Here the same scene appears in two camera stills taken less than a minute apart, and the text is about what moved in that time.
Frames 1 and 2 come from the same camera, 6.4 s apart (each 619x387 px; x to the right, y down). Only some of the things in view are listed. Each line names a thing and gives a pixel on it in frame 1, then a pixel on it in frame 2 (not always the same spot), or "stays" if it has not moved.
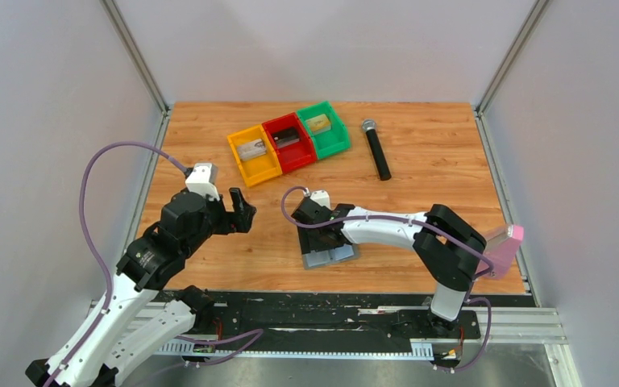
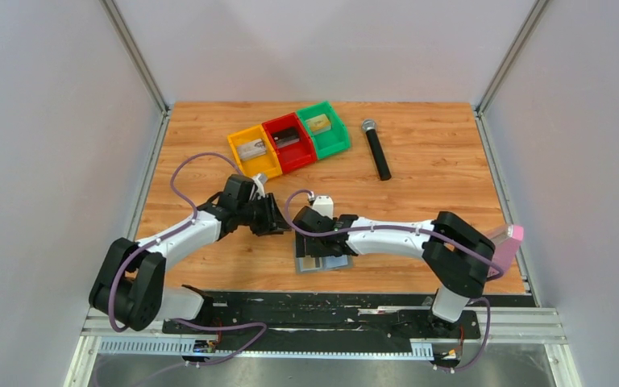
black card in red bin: [286, 136] stays
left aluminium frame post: [147, 74] stays
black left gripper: [237, 221] -> [273, 222]
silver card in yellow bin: [251, 149] stays
